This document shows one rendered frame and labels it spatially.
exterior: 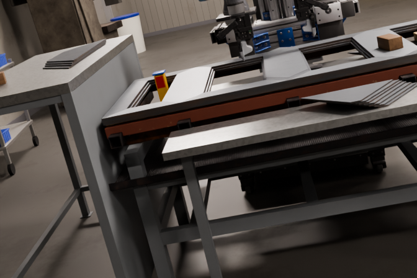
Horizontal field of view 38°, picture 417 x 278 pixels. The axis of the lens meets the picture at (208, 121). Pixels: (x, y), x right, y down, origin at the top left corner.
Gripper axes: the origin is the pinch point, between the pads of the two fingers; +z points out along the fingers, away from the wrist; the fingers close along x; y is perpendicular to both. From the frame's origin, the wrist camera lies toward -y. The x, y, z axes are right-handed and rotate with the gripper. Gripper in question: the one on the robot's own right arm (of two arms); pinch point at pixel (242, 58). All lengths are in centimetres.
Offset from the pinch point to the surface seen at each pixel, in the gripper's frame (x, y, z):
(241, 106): -37.0, -2.6, 12.6
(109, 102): -8, -63, 6
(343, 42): 27, 49, 8
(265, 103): -37.0, 6.9, 13.3
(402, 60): -37, 62, 7
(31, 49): 492, -290, 16
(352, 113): -66, 37, 16
